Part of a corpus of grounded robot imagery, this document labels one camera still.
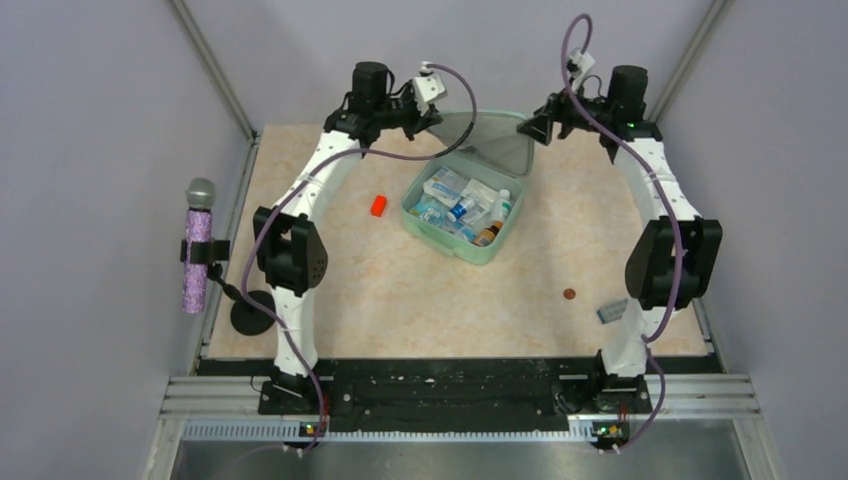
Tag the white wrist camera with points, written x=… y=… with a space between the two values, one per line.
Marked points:
x=428 y=87
x=578 y=65

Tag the blue white bagged packet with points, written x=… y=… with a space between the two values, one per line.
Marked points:
x=446 y=185

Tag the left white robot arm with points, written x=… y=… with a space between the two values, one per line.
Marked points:
x=287 y=248

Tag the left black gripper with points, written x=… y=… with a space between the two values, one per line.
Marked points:
x=419 y=121

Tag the white gauze packet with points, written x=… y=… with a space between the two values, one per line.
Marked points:
x=483 y=193

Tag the purple glitter microphone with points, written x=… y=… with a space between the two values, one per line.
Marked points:
x=200 y=196

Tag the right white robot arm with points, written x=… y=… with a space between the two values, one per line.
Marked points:
x=673 y=259

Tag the orange red small box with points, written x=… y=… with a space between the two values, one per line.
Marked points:
x=378 y=206

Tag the black microphone stand base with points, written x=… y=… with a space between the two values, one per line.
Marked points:
x=249 y=321

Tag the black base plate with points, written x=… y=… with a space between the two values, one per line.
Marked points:
x=476 y=396

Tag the small blue capped bottle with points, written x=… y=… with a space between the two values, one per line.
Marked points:
x=461 y=208

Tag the white bottle green label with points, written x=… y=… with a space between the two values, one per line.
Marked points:
x=501 y=206

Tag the blue small clear packet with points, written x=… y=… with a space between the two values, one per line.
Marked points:
x=461 y=231

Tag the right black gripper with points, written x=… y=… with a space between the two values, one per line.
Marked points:
x=557 y=111

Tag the brown bottle orange cap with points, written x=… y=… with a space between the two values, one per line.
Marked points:
x=487 y=236

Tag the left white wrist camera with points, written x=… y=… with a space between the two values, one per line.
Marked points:
x=428 y=87

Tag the grey blue pill blister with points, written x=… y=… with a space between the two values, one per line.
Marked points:
x=612 y=311

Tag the mint green medicine case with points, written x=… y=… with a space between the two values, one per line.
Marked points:
x=494 y=154

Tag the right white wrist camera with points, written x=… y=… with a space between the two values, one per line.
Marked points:
x=578 y=65

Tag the blue cotton swab packet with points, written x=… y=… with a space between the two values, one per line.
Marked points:
x=431 y=211

